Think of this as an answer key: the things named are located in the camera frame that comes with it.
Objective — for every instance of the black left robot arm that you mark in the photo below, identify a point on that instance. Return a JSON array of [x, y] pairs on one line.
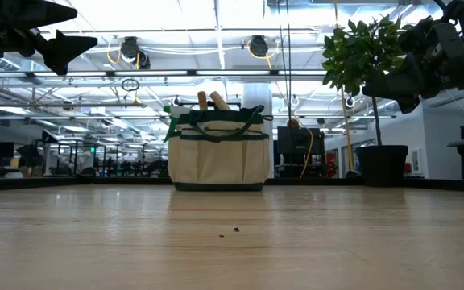
[[14, 12]]

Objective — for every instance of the black plant pot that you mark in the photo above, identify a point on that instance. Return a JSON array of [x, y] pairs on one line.
[[381, 165]]

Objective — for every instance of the white wall picture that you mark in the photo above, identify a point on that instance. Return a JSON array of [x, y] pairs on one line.
[[416, 161]]

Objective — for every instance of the black aluminium table frame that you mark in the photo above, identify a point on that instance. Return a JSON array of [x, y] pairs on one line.
[[316, 182]]

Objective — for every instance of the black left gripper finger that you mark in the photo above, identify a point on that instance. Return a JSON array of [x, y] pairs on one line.
[[69, 43], [60, 58]]

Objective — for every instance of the green leafy plant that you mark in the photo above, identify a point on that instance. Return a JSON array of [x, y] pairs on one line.
[[357, 52]]

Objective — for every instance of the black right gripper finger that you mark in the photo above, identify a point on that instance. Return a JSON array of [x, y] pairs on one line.
[[397, 82], [409, 102]]

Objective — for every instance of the green spray bottle white trigger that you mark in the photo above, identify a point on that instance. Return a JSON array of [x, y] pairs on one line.
[[171, 129]]

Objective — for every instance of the red background cabinet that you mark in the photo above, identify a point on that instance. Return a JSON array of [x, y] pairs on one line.
[[330, 161]]

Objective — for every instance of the person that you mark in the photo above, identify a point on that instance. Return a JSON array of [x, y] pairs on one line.
[[293, 123]]

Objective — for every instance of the cream gardening bag green trim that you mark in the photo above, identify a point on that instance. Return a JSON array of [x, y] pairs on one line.
[[220, 161]]

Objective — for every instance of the black background workstation frames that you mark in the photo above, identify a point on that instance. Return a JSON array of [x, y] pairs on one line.
[[75, 161]]

